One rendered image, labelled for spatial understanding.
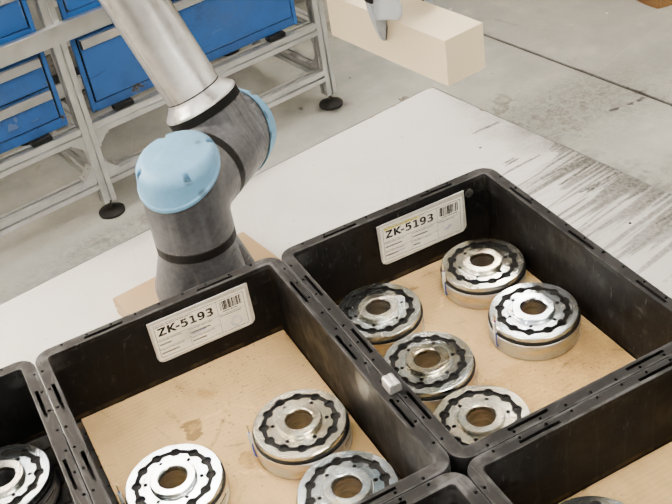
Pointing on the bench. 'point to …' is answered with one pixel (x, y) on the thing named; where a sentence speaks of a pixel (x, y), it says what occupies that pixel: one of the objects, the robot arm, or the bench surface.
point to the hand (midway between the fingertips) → (401, 19)
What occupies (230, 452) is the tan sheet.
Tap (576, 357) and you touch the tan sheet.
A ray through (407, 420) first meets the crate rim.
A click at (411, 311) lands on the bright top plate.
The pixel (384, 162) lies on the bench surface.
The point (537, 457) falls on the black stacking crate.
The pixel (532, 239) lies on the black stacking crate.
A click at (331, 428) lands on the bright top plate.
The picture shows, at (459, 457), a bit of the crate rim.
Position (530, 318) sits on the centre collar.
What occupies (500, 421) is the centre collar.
